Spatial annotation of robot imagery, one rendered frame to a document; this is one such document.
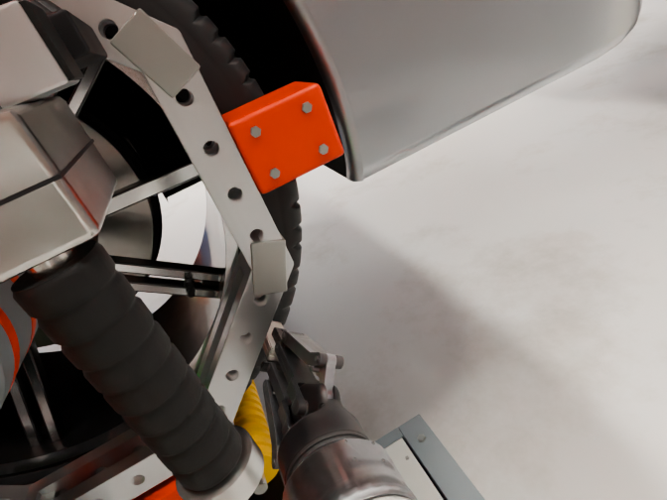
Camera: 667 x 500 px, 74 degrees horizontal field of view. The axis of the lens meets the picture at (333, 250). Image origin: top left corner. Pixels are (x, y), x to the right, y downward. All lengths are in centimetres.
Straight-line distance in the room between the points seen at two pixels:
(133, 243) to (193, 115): 28
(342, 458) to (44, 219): 24
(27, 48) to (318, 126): 26
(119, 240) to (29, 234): 45
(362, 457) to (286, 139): 27
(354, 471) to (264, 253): 21
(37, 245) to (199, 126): 23
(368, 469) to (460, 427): 85
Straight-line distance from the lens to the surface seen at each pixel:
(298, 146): 41
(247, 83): 49
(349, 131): 53
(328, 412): 38
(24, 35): 21
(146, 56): 39
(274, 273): 44
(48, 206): 18
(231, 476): 25
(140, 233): 63
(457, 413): 120
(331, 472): 33
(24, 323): 41
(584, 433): 115
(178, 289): 55
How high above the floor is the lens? 94
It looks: 28 degrees down
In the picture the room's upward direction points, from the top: 23 degrees counter-clockwise
